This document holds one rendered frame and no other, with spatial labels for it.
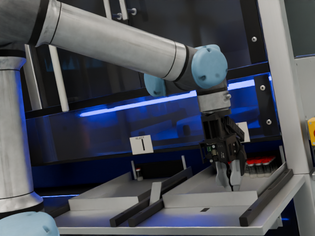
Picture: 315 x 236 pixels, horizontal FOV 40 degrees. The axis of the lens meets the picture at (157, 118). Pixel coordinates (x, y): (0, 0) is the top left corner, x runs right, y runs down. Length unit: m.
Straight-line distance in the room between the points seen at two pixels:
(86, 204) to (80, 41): 0.68
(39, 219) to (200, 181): 0.71
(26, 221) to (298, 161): 0.79
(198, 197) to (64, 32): 0.57
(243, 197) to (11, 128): 0.55
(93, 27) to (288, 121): 0.69
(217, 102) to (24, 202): 0.47
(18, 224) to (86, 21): 0.35
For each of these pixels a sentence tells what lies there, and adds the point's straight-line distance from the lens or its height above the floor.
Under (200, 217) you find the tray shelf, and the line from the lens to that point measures 1.03.
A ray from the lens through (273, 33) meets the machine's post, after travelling 1.25.
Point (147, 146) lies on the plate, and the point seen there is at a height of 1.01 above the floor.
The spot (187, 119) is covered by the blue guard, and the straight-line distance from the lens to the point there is 1.36.
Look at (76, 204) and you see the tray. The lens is 1.35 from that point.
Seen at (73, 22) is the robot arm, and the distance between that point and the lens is 0.74.
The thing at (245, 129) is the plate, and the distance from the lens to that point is 1.29.
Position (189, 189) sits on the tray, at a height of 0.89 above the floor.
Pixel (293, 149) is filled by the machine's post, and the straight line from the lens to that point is 1.27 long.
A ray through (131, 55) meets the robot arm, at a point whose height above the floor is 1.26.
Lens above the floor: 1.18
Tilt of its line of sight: 3 degrees down
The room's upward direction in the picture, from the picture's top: 11 degrees counter-clockwise
